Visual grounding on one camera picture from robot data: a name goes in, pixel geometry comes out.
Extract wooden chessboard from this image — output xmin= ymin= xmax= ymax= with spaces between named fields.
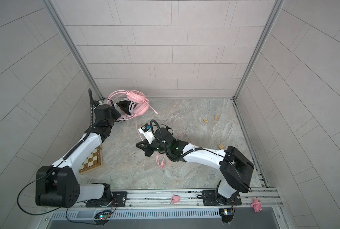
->
xmin=78 ymin=146 xmax=103 ymax=174

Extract pink pig toy centre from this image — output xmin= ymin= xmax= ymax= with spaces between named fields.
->
xmin=171 ymin=195 xmax=181 ymax=204

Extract aluminium rail frame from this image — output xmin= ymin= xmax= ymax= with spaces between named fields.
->
xmin=40 ymin=187 xmax=283 ymax=211

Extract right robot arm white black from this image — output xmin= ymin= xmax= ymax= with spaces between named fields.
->
xmin=136 ymin=125 xmax=254 ymax=205

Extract pink pig toy right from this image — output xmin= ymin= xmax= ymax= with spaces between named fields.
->
xmin=251 ymin=197 xmax=262 ymax=213

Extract black white headphones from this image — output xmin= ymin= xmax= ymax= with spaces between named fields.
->
xmin=115 ymin=99 xmax=137 ymax=122

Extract pink headphones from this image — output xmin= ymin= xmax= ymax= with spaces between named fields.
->
xmin=108 ymin=90 xmax=158 ymax=121

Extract left arm loose black cable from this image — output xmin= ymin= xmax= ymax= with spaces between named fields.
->
xmin=16 ymin=171 xmax=65 ymax=217

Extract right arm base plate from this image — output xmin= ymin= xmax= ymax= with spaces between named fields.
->
xmin=197 ymin=190 xmax=242 ymax=206

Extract right circuit board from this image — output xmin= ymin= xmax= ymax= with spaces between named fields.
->
xmin=219 ymin=209 xmax=235 ymax=223

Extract pink pig toy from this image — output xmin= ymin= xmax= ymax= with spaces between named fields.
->
xmin=171 ymin=195 xmax=181 ymax=204
xmin=251 ymin=197 xmax=262 ymax=213

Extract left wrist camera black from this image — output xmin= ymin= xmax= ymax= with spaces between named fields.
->
xmin=94 ymin=105 xmax=113 ymax=121

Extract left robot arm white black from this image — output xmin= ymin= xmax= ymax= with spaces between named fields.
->
xmin=35 ymin=105 xmax=121 ymax=208

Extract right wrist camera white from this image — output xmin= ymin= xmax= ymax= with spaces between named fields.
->
xmin=138 ymin=124 xmax=155 ymax=144

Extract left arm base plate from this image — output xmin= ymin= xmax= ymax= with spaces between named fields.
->
xmin=84 ymin=191 xmax=128 ymax=208

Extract left circuit board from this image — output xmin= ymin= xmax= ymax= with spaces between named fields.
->
xmin=94 ymin=210 xmax=112 ymax=220

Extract circuit board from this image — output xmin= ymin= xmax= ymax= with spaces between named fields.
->
xmin=219 ymin=209 xmax=235 ymax=223
xmin=94 ymin=210 xmax=112 ymax=220

